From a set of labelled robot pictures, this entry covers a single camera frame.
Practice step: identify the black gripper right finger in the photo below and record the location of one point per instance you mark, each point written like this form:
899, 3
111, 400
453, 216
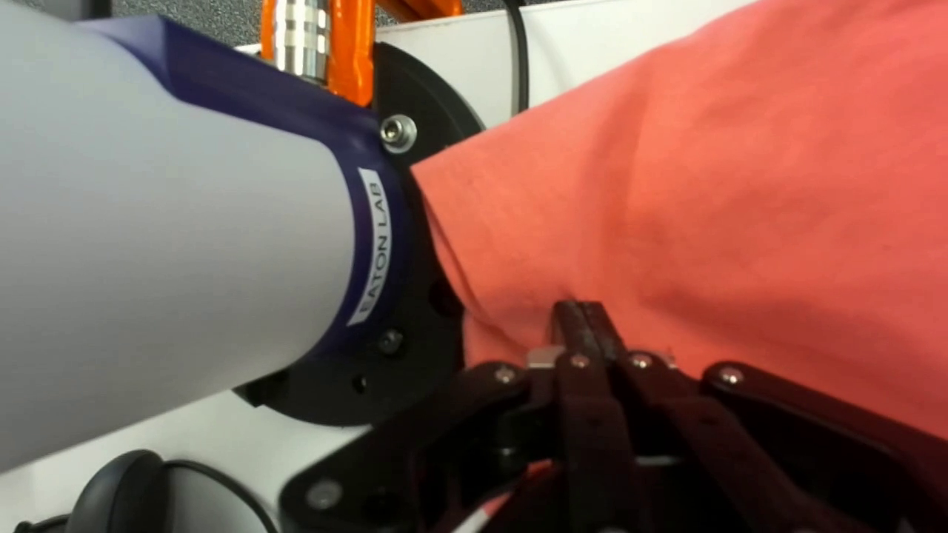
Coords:
683, 434

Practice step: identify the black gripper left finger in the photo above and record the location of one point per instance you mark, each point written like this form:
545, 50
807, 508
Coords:
582, 434

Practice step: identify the coral printed T-shirt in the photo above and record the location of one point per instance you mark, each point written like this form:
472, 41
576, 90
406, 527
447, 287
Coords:
740, 195

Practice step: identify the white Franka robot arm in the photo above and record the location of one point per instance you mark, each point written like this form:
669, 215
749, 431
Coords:
149, 216

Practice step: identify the orange clamp with silver bar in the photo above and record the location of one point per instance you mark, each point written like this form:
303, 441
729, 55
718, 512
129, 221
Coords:
354, 49

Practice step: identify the black round robot base plate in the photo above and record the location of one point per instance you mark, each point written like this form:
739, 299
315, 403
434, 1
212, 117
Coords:
438, 108

